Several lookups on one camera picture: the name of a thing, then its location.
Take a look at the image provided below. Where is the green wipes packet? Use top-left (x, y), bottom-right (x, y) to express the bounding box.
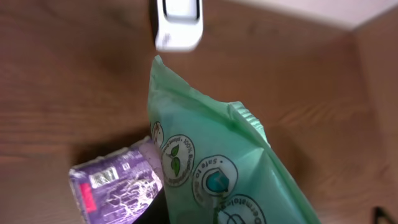
top-left (147, 57), bottom-right (319, 224)

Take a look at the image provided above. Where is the purple snack package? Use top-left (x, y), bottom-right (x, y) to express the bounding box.
top-left (68, 136), bottom-right (162, 224)

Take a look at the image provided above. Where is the white barcode scanner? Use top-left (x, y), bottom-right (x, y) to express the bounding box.
top-left (149, 0), bottom-right (203, 52)

